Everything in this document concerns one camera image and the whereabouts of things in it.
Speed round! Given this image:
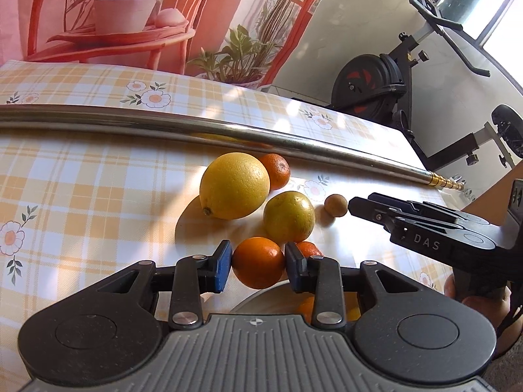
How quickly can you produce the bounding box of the person's right hand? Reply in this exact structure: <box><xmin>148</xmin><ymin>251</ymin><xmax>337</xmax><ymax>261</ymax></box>
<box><xmin>443</xmin><ymin>271</ymin><xmax>514</xmax><ymax>338</ymax></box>

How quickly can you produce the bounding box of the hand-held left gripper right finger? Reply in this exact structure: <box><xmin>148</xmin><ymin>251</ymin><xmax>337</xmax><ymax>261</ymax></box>
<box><xmin>284</xmin><ymin>242</ymin><xmax>422</xmax><ymax>331</ymax></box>

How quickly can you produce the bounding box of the checkered floral tablecloth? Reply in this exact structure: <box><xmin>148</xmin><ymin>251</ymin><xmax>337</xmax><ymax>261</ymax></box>
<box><xmin>0</xmin><ymin>60</ymin><xmax>471</xmax><ymax>376</ymax></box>

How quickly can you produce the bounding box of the yellow-green citrus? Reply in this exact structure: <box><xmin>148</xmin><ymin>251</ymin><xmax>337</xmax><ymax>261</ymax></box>
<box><xmin>262</xmin><ymin>191</ymin><xmax>316</xmax><ymax>243</ymax></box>

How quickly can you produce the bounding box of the long metal pole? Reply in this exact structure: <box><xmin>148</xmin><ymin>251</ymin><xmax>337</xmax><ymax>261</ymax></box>
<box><xmin>0</xmin><ymin>105</ymin><xmax>467</xmax><ymax>192</ymax></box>

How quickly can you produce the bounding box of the printed backdrop cloth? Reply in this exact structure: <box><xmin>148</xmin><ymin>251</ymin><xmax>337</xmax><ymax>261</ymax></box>
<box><xmin>0</xmin><ymin>0</ymin><xmax>341</xmax><ymax>91</ymax></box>

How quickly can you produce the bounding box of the brown longan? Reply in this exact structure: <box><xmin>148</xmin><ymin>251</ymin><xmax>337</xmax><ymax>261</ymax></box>
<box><xmin>324</xmin><ymin>194</ymin><xmax>348</xmax><ymax>216</ymax></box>

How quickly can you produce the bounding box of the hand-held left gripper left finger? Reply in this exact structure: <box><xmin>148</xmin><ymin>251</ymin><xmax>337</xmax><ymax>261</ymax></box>
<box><xmin>96</xmin><ymin>239</ymin><xmax>233</xmax><ymax>332</ymax></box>

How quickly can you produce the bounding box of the small orange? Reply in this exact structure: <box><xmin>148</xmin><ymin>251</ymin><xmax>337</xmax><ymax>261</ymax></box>
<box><xmin>232</xmin><ymin>237</ymin><xmax>287</xmax><ymax>290</ymax></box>
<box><xmin>296</xmin><ymin>294</ymin><xmax>317</xmax><ymax>321</ymax></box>
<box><xmin>259</xmin><ymin>153</ymin><xmax>291</xmax><ymax>191</ymax></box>
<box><xmin>295</xmin><ymin>241</ymin><xmax>323</xmax><ymax>259</ymax></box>

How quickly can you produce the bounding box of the black exercise bike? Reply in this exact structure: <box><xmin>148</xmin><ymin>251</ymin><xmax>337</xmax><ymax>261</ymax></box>
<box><xmin>327</xmin><ymin>0</ymin><xmax>523</xmax><ymax>186</ymax></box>

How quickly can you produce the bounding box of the window with dark frame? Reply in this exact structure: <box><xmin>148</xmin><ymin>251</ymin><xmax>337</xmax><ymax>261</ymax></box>
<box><xmin>375</xmin><ymin>0</ymin><xmax>523</xmax><ymax>52</ymax></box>

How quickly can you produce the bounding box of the brown wooden board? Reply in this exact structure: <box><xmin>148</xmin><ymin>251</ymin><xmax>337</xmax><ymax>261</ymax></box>
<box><xmin>462</xmin><ymin>177</ymin><xmax>516</xmax><ymax>223</ymax></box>

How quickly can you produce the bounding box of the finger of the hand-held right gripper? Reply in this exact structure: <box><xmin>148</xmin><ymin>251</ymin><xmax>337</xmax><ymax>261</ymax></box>
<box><xmin>367</xmin><ymin>191</ymin><xmax>492</xmax><ymax>226</ymax></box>
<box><xmin>347</xmin><ymin>196</ymin><xmax>489</xmax><ymax>234</ymax></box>

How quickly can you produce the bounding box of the white plate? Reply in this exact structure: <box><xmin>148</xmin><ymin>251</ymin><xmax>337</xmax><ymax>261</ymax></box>
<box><xmin>230</xmin><ymin>279</ymin><xmax>362</xmax><ymax>324</ymax></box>

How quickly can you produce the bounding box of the yellow lemon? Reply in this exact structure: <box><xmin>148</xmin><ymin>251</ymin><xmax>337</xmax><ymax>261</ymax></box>
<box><xmin>199</xmin><ymin>152</ymin><xmax>271</xmax><ymax>220</ymax></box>

